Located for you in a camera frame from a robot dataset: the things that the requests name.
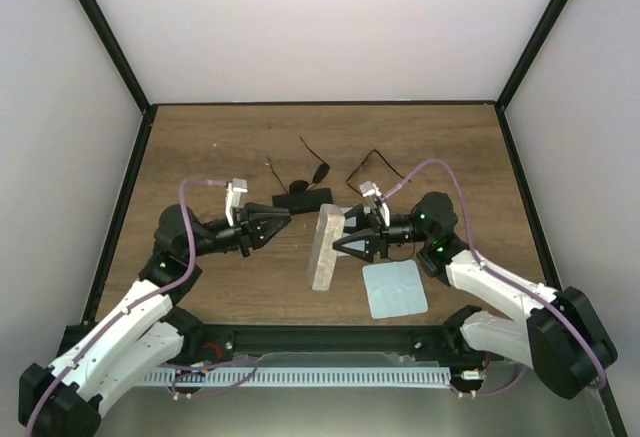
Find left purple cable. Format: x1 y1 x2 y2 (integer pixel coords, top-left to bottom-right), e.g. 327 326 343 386
24 177 261 433

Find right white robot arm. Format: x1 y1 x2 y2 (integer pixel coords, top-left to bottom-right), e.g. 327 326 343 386
333 191 618 399

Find upper light blue cloth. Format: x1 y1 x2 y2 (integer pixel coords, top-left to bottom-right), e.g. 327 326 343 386
337 207 365 257

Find gold-trimmed black sunglasses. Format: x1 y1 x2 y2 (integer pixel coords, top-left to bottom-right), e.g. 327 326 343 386
345 149 404 194

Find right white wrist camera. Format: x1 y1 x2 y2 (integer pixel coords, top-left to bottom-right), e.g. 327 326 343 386
359 181 390 228

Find grey glasses case green lining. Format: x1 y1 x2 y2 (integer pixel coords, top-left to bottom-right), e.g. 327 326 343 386
308 204 345 291

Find purple cable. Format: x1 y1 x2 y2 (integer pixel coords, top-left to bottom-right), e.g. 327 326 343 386
24 177 261 433
379 158 609 398

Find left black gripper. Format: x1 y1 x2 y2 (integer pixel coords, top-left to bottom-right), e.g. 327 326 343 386
187 202 293 259

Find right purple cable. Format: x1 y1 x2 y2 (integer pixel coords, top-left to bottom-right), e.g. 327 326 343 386
379 158 609 398

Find light blue cloth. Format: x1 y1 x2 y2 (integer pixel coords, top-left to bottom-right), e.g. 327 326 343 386
362 260 428 320
337 207 365 257

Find black aluminium frame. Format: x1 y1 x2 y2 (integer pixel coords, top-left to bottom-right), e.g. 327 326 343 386
27 0 629 437

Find black geometric glasses case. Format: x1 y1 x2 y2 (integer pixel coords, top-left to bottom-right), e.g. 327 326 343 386
271 188 334 215

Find grey metal front plate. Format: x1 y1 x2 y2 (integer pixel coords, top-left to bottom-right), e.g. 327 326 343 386
97 362 615 436

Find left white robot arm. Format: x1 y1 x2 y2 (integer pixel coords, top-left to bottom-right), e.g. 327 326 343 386
18 203 291 436

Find round black sunglasses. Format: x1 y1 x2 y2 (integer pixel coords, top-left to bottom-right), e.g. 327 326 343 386
265 136 331 195

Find lower light blue cloth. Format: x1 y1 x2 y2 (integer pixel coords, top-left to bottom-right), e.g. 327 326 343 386
362 260 428 320

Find white slotted cable duct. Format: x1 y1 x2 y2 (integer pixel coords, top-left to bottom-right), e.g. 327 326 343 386
141 367 451 389

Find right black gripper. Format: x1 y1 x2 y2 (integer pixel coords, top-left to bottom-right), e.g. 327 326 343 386
330 204 432 262

